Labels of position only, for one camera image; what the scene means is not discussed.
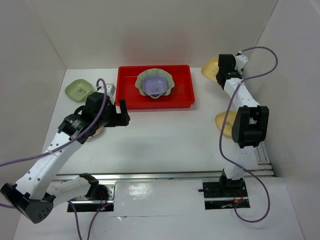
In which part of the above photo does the red plastic bin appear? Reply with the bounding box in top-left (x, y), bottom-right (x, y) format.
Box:
top-left (115, 64), bottom-right (195, 110)

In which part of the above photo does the far green square plate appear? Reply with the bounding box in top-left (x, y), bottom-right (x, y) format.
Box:
top-left (64, 79), bottom-right (94, 103)

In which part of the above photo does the front aluminium rail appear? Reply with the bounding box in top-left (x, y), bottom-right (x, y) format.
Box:
top-left (52, 168), bottom-right (275, 182)

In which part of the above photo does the large green scalloped bowl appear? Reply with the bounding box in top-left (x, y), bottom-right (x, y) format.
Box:
top-left (135, 68), bottom-right (175, 99)

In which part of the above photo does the brown square plate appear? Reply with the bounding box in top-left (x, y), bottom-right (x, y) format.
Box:
top-left (87, 126), bottom-right (104, 140)

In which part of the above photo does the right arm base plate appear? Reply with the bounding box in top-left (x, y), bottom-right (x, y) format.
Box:
top-left (198, 181), bottom-right (251, 210)

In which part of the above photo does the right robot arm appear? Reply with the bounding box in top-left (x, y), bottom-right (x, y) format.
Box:
top-left (216, 53), bottom-right (269, 197)

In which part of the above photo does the purple square plate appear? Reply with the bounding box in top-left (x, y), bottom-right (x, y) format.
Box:
top-left (142, 76), bottom-right (168, 95)

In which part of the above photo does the yellow square plate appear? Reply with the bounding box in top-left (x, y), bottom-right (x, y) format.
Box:
top-left (214, 111), bottom-right (238, 138)
top-left (201, 56), bottom-right (219, 83)

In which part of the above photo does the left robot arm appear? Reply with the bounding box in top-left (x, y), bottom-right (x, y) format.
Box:
top-left (0, 92), bottom-right (130, 224)

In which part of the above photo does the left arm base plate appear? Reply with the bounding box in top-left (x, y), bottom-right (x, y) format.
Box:
top-left (71, 182), bottom-right (116, 213)

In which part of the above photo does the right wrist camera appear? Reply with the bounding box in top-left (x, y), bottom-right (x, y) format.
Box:
top-left (234, 51), bottom-right (249, 73)

